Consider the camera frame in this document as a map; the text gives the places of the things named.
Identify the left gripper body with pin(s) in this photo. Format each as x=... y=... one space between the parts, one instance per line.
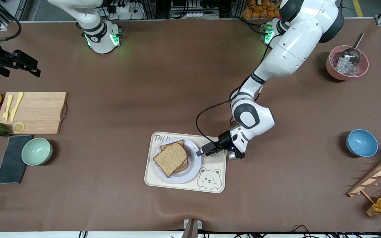
x=224 y=139

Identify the round white plate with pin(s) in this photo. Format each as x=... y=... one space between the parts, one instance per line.
x=192 y=168

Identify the brown bread slice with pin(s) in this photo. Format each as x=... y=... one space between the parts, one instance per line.
x=174 y=144

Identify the brown bread slice sandwich lid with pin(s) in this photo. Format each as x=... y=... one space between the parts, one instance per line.
x=170 y=159

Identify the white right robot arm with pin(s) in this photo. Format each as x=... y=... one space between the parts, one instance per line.
x=101 y=39

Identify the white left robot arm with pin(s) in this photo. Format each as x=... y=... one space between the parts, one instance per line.
x=293 y=46

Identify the pale yellow plastic knife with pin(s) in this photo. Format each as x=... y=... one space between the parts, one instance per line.
x=17 y=105

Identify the wooden cutting board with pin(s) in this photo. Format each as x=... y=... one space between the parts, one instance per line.
x=41 y=112

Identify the cream tray with bear print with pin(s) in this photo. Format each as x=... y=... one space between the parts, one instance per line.
x=190 y=187

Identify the pale yellow plastic fork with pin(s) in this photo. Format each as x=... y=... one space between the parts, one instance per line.
x=8 y=105

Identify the lemon slice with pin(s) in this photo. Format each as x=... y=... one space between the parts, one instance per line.
x=18 y=127

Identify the mint green bowl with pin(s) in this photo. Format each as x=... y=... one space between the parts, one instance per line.
x=36 y=151

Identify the dark grey cloth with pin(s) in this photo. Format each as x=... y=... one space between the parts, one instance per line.
x=10 y=165

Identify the white power strip with plugs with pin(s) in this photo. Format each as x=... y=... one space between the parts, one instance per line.
x=134 y=15

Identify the blue bowl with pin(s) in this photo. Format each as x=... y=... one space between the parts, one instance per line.
x=361 y=142

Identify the clear ice cubes pile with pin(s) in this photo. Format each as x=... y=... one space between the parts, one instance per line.
x=342 y=67

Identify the orange snack bag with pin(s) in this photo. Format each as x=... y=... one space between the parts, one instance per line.
x=261 y=10

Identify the metal scoop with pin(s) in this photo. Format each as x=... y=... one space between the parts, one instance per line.
x=351 y=56

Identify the wooden cup rack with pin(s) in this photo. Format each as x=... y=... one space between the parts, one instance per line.
x=375 y=175

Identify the pink bowl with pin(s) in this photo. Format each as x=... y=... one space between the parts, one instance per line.
x=362 y=71

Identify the grey metal table bracket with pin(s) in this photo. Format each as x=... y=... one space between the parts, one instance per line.
x=192 y=228

